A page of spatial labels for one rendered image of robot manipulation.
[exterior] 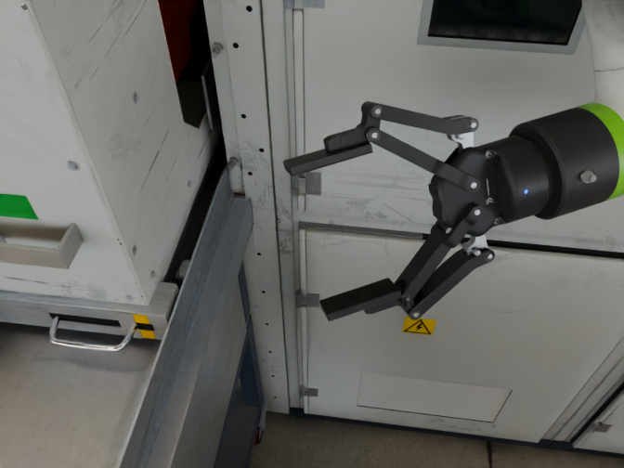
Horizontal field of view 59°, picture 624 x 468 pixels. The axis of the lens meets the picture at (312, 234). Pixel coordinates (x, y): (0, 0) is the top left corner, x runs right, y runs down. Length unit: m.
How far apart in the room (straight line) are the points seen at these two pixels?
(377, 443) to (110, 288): 1.06
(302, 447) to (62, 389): 0.93
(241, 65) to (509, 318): 0.68
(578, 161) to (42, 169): 0.48
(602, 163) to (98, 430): 0.61
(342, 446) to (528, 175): 1.19
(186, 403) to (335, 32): 0.48
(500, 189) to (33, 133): 0.41
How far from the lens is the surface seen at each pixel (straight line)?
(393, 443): 1.60
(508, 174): 0.49
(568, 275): 1.02
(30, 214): 0.64
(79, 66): 0.52
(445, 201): 0.49
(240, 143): 0.84
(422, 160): 0.47
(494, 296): 1.05
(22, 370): 0.81
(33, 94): 0.52
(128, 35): 0.61
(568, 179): 0.51
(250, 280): 1.09
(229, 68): 0.77
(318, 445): 1.59
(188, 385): 0.73
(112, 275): 0.67
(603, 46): 0.58
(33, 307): 0.77
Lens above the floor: 1.48
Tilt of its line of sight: 48 degrees down
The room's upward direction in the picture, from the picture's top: straight up
